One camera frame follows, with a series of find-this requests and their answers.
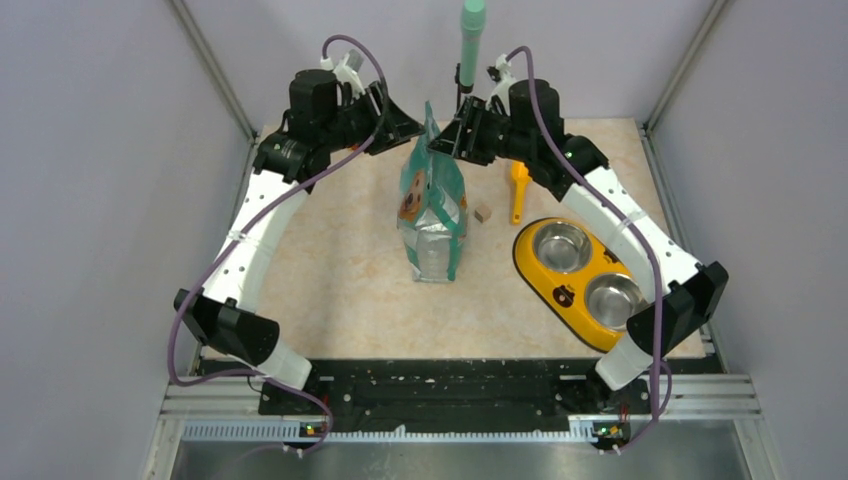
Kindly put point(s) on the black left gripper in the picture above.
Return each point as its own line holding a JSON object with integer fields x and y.
{"x": 396, "y": 128}

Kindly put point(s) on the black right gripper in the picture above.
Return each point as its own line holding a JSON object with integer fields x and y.
{"x": 460, "y": 139}

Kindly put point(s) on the green pet food bag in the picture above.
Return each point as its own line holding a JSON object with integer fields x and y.
{"x": 432, "y": 215}

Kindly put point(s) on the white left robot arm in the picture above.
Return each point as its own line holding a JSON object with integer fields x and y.
{"x": 220, "y": 309}

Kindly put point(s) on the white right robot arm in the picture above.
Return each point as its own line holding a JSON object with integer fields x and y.
{"x": 682, "y": 292}

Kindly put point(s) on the yellow double pet bowl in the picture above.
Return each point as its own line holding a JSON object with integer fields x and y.
{"x": 579, "y": 279}

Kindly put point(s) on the black tripod stand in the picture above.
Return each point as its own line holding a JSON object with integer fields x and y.
{"x": 458, "y": 86}

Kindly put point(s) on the yellow plastic scoop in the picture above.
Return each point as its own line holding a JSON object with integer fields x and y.
{"x": 520, "y": 178}

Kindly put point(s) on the small wooden cube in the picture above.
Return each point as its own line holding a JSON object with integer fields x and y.
{"x": 482, "y": 213}

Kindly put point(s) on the green cylinder on stand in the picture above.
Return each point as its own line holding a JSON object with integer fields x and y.
{"x": 472, "y": 24}

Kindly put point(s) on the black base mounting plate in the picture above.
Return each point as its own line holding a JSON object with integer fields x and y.
{"x": 453, "y": 396}

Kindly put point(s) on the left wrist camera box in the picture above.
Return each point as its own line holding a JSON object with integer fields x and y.
{"x": 346, "y": 71}

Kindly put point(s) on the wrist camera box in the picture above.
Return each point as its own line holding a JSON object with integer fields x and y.
{"x": 346, "y": 71}
{"x": 501, "y": 74}

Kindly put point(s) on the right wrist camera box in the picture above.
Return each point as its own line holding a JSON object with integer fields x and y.
{"x": 501, "y": 74}

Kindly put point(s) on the aluminium front rail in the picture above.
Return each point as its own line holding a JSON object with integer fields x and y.
{"x": 227, "y": 410}

